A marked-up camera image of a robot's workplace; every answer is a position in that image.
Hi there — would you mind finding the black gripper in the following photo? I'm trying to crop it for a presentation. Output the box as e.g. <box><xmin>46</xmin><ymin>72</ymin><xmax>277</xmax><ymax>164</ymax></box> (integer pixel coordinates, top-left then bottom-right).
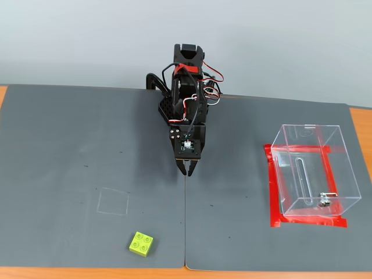
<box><xmin>169</xmin><ymin>124</ymin><xmax>208</xmax><ymax>177</ymax></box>

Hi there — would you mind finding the green lego block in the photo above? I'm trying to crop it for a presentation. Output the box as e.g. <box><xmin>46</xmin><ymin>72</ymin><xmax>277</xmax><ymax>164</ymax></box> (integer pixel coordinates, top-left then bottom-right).
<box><xmin>127</xmin><ymin>231</ymin><xmax>154</xmax><ymax>257</ymax></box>

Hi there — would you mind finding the red tape on arm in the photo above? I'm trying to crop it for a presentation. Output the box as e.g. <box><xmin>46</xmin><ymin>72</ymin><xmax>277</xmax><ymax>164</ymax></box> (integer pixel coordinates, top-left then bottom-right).
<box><xmin>174</xmin><ymin>63</ymin><xmax>200</xmax><ymax>75</ymax></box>

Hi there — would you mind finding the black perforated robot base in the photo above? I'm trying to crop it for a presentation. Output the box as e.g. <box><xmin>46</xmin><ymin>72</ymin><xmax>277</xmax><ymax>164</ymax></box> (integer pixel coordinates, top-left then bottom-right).
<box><xmin>156</xmin><ymin>96</ymin><xmax>176</xmax><ymax>127</ymax></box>

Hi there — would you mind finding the metal box latch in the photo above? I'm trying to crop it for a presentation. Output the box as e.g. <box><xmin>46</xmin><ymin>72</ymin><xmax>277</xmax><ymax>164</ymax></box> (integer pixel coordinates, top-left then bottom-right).
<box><xmin>317</xmin><ymin>192</ymin><xmax>338</xmax><ymax>208</ymax></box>

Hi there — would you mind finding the transparent acrylic box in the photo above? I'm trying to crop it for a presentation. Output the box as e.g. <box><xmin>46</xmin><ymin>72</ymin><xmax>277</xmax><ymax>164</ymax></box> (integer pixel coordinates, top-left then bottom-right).
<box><xmin>270</xmin><ymin>124</ymin><xmax>362</xmax><ymax>217</ymax></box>

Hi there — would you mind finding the grey rubber mat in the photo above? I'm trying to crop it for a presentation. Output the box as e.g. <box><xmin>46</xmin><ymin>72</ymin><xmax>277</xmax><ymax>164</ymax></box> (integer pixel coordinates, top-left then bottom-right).
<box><xmin>0</xmin><ymin>84</ymin><xmax>186</xmax><ymax>269</ymax></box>
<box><xmin>184</xmin><ymin>93</ymin><xmax>372</xmax><ymax>273</ymax></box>

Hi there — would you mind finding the black table clamp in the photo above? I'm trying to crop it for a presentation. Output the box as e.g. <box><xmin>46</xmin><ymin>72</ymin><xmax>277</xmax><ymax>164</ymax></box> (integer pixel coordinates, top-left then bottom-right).
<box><xmin>145</xmin><ymin>73</ymin><xmax>172</xmax><ymax>97</ymax></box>

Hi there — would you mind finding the red tape strip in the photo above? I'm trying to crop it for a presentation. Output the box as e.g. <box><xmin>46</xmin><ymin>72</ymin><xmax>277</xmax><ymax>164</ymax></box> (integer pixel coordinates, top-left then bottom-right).
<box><xmin>263</xmin><ymin>143</ymin><xmax>332</xmax><ymax>155</ymax></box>
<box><xmin>319</xmin><ymin>147</ymin><xmax>344</xmax><ymax>216</ymax></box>
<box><xmin>270</xmin><ymin>214</ymin><xmax>349</xmax><ymax>229</ymax></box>
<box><xmin>263</xmin><ymin>144</ymin><xmax>282</xmax><ymax>228</ymax></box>

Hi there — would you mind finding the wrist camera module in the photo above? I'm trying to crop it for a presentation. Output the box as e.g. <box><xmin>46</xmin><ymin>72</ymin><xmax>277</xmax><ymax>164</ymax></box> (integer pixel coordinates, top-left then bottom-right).
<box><xmin>174</xmin><ymin>139</ymin><xmax>202</xmax><ymax>163</ymax></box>

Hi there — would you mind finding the black camera cable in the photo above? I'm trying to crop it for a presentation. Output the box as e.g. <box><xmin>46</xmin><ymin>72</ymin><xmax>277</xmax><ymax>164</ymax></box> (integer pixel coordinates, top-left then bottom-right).
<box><xmin>161</xmin><ymin>62</ymin><xmax>203</xmax><ymax>138</ymax></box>

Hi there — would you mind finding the white red servo wire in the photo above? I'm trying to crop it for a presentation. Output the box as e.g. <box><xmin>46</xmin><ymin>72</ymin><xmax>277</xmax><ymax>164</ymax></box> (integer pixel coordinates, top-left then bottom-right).
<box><xmin>169</xmin><ymin>92</ymin><xmax>202</xmax><ymax>123</ymax></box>

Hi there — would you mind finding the red black servo wire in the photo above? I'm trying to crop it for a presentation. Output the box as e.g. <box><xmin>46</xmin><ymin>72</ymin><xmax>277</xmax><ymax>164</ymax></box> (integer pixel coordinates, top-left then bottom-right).
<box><xmin>202</xmin><ymin>61</ymin><xmax>226</xmax><ymax>101</ymax></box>

